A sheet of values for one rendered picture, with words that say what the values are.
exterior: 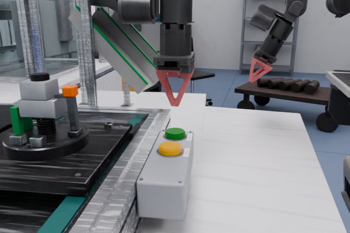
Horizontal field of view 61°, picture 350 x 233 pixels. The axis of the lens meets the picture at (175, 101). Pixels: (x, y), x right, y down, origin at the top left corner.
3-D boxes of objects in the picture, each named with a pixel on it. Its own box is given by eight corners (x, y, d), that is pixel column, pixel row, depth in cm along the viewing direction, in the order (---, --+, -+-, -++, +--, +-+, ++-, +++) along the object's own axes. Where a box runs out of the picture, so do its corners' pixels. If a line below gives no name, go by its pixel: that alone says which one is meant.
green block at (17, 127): (24, 133, 52) (20, 106, 51) (20, 136, 51) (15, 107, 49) (17, 133, 52) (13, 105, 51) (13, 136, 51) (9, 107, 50)
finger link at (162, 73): (155, 108, 56) (154, 58, 53) (161, 99, 62) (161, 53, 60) (191, 110, 55) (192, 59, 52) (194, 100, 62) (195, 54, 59)
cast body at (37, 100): (68, 111, 53) (64, 72, 51) (55, 118, 49) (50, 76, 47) (24, 109, 54) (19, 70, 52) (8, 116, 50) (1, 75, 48)
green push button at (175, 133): (186, 137, 60) (186, 127, 60) (184, 144, 57) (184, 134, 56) (166, 136, 61) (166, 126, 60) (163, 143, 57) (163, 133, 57)
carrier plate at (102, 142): (133, 132, 63) (132, 123, 63) (86, 196, 40) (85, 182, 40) (27, 127, 66) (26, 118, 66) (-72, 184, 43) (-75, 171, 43)
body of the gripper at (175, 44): (152, 68, 51) (152, 23, 49) (162, 60, 61) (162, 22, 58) (190, 69, 50) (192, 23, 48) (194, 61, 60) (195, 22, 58)
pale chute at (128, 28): (162, 76, 106) (171, 67, 105) (149, 83, 94) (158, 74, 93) (110, 18, 107) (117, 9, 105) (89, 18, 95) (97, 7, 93)
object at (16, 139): (27, 142, 48) (26, 133, 48) (22, 145, 47) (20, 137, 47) (16, 141, 49) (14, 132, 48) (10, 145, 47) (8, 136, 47)
